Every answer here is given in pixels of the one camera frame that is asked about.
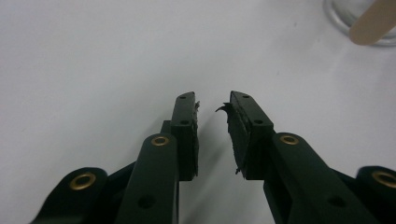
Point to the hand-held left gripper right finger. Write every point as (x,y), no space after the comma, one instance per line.
(258,146)

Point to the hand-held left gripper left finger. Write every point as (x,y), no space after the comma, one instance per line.
(183,137)

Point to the clear glass jar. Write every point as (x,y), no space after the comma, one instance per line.
(348,18)

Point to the wooden stick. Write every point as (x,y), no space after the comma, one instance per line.
(372,23)

